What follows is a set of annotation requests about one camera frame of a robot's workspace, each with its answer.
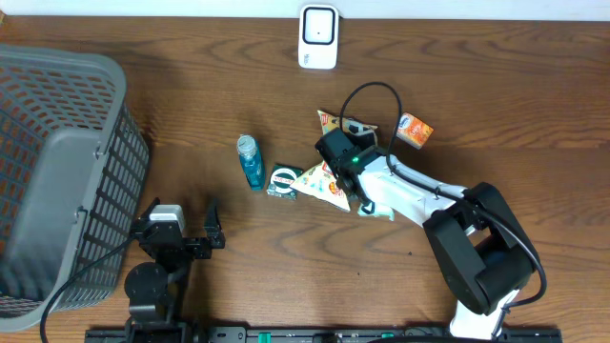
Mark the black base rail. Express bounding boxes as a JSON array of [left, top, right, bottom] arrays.
[[84, 325, 563, 343]]

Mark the teal liquid bottle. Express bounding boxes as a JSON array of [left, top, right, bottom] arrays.
[[236, 134, 266, 191]]

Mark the black camera cable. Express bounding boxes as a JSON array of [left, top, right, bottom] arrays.
[[38, 235, 137, 343], [338, 81, 548, 311]]

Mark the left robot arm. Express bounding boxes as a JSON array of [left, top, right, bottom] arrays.
[[124, 199, 226, 342]]

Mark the yellow snack bag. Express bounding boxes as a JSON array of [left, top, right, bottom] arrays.
[[291, 117, 377, 212]]

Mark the small dark green box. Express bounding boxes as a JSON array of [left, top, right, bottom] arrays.
[[266, 164, 303, 200]]

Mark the light teal wipes packet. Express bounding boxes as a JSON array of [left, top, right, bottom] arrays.
[[357, 202, 395, 221]]

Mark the grey plastic shopping basket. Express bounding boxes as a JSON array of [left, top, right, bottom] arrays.
[[1, 45, 149, 333]]

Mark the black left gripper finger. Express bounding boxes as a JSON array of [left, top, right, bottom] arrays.
[[142, 197, 160, 219], [204, 199, 226, 249]]

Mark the white barcode scanner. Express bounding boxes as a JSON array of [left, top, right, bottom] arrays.
[[297, 4, 340, 70]]

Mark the black left camera cable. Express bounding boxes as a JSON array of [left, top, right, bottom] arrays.
[[38, 235, 137, 343]]

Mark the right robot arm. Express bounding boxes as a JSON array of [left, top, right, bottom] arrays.
[[315, 129, 542, 340]]

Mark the black right camera cable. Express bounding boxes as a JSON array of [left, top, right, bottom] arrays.
[[338, 81, 548, 311]]

